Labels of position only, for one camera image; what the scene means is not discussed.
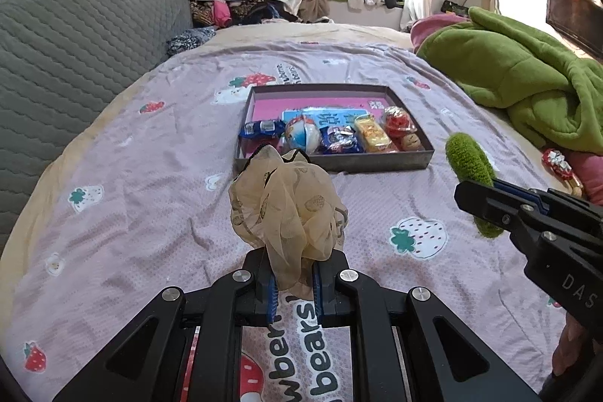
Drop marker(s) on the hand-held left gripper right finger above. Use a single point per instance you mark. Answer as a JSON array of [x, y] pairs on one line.
[[316, 294]]

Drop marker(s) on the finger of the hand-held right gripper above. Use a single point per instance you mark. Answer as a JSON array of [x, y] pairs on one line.
[[485, 204], [570, 213]]

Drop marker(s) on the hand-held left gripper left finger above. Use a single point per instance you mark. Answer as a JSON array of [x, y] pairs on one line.
[[271, 299]]

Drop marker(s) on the beige mesh bath pouf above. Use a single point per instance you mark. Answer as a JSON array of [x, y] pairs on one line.
[[282, 204]]

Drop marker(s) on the brown walnut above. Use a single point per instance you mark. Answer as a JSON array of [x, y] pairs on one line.
[[411, 142]]

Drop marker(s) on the grey shallow cardboard box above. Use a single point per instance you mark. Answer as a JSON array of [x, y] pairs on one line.
[[377, 162]]

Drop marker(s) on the red snack packet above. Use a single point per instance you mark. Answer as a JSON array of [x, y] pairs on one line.
[[398, 122]]

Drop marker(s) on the yellow cake packet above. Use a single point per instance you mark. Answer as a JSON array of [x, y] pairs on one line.
[[372, 133]]

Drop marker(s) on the blue cookie packet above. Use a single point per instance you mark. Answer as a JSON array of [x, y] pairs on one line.
[[259, 129], [339, 140]]

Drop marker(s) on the white blue round snack packet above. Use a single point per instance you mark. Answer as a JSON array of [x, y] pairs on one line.
[[304, 133]]

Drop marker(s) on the person's right hand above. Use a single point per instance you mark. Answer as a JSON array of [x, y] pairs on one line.
[[572, 343]]

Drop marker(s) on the small tan wrapped snack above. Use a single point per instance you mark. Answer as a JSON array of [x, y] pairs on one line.
[[575, 185]]

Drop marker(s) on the pink pillow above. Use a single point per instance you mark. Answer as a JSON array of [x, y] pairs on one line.
[[589, 171], [433, 30]]

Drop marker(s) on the red white foil candy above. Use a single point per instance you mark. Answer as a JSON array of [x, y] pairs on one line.
[[556, 164]]

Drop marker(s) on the green fleece blanket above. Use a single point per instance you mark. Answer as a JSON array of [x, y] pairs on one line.
[[518, 67]]

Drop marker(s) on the pink strawberry print bedsheet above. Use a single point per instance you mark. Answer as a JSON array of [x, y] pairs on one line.
[[165, 171]]

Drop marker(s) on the pink and blue book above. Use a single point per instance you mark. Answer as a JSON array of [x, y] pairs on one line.
[[268, 107]]

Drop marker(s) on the small black box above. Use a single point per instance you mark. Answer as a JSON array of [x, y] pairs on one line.
[[454, 8]]

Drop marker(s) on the tan fabric bundle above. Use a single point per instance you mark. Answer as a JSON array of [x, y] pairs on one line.
[[313, 11]]

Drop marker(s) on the dark floral cloth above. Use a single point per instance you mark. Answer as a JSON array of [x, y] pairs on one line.
[[188, 39]]

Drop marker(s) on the grey quilted headboard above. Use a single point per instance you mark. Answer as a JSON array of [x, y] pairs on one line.
[[70, 67]]

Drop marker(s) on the dark wooden frame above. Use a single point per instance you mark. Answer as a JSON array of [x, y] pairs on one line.
[[574, 16]]

